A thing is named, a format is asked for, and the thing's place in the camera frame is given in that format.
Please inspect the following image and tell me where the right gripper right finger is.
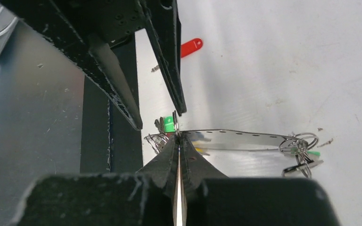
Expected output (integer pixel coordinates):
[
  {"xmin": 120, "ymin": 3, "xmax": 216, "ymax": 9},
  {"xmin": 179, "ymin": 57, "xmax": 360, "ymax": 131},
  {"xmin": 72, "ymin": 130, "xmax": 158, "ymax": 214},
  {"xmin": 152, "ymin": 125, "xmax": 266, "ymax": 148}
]
[{"xmin": 180, "ymin": 149, "xmax": 340, "ymax": 226}]

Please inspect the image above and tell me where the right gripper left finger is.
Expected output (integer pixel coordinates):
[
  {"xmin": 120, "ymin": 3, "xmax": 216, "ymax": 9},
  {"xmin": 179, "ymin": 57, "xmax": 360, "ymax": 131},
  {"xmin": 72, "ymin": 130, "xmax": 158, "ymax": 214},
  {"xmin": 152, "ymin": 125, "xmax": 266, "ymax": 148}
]
[{"xmin": 12, "ymin": 136, "xmax": 179, "ymax": 226}]

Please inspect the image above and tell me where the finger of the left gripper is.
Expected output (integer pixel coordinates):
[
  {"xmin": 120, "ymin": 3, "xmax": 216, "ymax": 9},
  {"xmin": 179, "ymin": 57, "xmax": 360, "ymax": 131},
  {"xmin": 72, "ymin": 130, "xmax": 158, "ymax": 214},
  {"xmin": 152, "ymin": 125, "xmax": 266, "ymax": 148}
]
[
  {"xmin": 0, "ymin": 0, "xmax": 143, "ymax": 130},
  {"xmin": 140, "ymin": 0, "xmax": 187, "ymax": 115}
]

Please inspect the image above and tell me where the metal keyring plate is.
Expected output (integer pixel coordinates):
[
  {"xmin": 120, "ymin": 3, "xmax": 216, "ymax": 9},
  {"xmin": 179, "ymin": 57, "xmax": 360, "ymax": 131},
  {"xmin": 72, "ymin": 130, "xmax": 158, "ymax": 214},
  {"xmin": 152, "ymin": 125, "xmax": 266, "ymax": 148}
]
[{"xmin": 179, "ymin": 129, "xmax": 298, "ymax": 155}]

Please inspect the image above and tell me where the green tag key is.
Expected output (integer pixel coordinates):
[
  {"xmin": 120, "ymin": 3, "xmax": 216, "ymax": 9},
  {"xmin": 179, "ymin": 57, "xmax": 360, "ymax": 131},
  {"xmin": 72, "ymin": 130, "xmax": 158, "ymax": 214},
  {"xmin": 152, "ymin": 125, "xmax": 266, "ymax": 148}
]
[{"xmin": 154, "ymin": 110, "xmax": 181, "ymax": 136}]

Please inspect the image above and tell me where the red tag key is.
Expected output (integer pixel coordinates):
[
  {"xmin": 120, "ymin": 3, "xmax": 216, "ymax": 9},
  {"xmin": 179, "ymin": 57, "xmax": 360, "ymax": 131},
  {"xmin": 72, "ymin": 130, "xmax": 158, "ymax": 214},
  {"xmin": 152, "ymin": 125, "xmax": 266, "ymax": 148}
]
[{"xmin": 181, "ymin": 38, "xmax": 204, "ymax": 58}]

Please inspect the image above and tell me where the black tag key on plate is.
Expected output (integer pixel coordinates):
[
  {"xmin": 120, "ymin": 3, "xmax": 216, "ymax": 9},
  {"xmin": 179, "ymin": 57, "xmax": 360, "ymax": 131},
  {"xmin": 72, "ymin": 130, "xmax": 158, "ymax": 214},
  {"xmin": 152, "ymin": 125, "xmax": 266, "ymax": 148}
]
[{"xmin": 278, "ymin": 132, "xmax": 323, "ymax": 179}]

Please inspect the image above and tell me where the green tag on plate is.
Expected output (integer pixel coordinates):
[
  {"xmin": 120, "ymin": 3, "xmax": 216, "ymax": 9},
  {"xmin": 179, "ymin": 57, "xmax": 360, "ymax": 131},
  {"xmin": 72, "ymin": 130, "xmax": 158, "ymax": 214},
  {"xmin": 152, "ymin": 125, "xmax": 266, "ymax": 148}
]
[{"xmin": 307, "ymin": 151, "xmax": 321, "ymax": 157}]

